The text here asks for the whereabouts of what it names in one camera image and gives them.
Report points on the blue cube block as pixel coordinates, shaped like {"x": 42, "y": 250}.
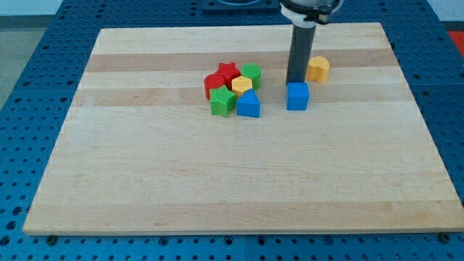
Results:
{"x": 297, "y": 96}

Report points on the robot arm end white black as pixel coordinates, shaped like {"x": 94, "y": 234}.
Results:
{"x": 309, "y": 13}

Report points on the blue triangle block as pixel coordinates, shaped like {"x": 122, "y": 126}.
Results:
{"x": 248, "y": 104}

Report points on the green star block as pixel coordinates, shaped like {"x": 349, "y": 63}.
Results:
{"x": 222, "y": 101}

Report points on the yellow hexagon block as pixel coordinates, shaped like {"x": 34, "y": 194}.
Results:
{"x": 240, "y": 85}

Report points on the red cylinder block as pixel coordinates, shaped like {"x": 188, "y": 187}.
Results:
{"x": 213, "y": 81}

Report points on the red star block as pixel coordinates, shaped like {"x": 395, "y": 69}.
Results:
{"x": 229, "y": 71}

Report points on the green cylinder block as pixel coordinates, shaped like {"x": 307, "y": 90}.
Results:
{"x": 253, "y": 72}

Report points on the light wooden board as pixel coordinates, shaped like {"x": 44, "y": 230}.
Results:
{"x": 139, "y": 152}

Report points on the yellow heart block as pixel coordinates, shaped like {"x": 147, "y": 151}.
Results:
{"x": 318, "y": 69}

